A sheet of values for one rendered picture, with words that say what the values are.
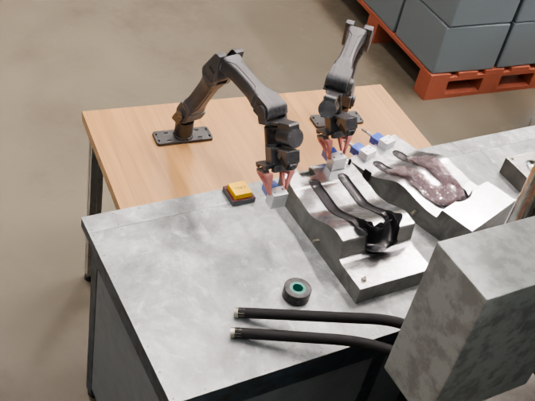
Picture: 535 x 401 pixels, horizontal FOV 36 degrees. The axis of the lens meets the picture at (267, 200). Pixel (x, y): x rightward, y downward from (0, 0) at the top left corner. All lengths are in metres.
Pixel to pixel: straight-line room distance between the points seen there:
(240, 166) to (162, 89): 1.80
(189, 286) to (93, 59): 2.55
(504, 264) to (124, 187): 1.35
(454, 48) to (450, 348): 3.28
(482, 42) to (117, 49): 2.06
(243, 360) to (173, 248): 0.44
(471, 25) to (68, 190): 2.38
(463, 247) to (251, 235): 1.00
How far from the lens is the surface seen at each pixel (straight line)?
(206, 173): 2.70
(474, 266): 1.61
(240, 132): 2.91
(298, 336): 2.19
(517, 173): 3.03
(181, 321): 2.24
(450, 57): 4.83
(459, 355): 1.68
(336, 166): 2.67
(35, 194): 3.78
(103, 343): 2.67
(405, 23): 5.03
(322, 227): 2.45
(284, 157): 2.32
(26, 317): 3.29
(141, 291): 2.30
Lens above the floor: 2.51
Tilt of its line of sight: 40 degrees down
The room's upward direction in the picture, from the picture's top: 13 degrees clockwise
